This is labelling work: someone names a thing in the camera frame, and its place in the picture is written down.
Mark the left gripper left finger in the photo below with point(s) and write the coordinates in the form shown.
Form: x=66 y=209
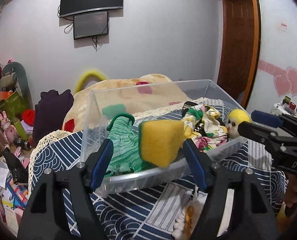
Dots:
x=44 y=216

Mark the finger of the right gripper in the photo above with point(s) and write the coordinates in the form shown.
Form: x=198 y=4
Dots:
x=256 y=132
x=285 y=122

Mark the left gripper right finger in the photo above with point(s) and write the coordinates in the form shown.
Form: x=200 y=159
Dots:
x=252 y=216

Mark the yellow felt doll head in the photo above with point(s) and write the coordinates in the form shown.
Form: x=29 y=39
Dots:
x=235 y=118

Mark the yellow sponge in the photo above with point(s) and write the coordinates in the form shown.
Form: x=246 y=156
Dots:
x=160 y=141

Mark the right hand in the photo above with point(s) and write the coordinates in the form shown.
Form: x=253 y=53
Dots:
x=290 y=198

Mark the floral patterned cloth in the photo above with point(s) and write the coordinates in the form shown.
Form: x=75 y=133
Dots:
x=204 y=126

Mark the white wardrobe sliding door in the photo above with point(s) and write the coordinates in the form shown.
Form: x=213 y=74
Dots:
x=277 y=68

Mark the blue white patterned tablecloth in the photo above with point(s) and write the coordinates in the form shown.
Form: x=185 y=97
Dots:
x=154 y=212

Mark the brown wooden door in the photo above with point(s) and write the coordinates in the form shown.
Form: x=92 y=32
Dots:
x=240 y=48

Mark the green knitted mesh bag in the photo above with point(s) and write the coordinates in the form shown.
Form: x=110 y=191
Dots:
x=126 y=156

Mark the green bottle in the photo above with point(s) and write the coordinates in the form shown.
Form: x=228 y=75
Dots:
x=20 y=130

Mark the pink bunny plush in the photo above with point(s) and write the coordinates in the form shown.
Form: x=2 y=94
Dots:
x=9 y=130

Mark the dark purple garment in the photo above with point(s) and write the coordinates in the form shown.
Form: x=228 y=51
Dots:
x=50 y=113

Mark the clear plastic storage bin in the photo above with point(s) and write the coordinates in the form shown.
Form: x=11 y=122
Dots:
x=97 y=120

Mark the red plush item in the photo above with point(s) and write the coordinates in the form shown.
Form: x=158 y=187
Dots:
x=28 y=116

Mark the beige fleece blanket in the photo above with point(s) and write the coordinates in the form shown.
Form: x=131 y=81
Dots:
x=137 y=95

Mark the green cardboard box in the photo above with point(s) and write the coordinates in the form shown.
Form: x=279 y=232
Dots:
x=14 y=106

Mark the yellow curved pillow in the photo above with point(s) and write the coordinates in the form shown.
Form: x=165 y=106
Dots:
x=87 y=76

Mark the grey green dinosaur plush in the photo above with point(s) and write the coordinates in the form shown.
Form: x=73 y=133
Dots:
x=13 y=76

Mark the small black wall monitor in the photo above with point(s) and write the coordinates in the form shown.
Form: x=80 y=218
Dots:
x=90 y=24

